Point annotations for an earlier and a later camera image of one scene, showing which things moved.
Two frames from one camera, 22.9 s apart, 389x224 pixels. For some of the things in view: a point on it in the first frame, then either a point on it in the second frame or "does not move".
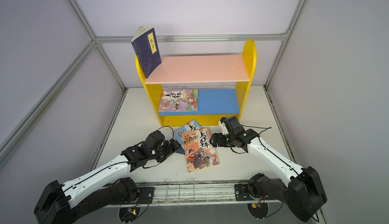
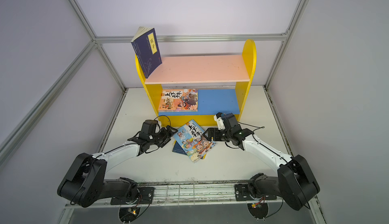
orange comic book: (199, 150) to (179, 100)
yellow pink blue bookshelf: (208, 88) does not move
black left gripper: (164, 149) to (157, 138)
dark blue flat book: (180, 150) does not move
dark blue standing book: (145, 45) does not move
